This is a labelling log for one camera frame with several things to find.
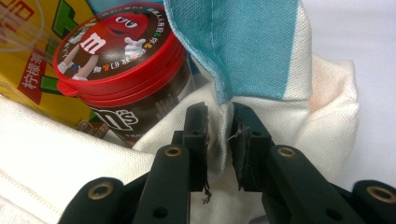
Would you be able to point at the clear plastic piece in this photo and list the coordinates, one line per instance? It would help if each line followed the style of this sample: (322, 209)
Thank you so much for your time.
(39, 28)

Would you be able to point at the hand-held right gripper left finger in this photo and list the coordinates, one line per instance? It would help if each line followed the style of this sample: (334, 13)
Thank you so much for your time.
(171, 186)

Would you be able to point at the white patterned tote bag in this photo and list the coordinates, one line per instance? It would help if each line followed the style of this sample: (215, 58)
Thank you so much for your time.
(295, 124)

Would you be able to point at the white table mat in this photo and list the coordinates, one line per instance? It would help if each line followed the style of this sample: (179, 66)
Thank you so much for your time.
(373, 31)

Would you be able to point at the blue snack pouch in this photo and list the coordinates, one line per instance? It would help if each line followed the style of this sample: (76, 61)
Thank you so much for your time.
(96, 4)

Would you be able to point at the red lidded candy jar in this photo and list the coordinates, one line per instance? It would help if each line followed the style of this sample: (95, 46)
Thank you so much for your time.
(124, 71)

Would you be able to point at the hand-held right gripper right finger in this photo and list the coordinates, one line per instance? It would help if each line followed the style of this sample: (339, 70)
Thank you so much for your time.
(280, 180)

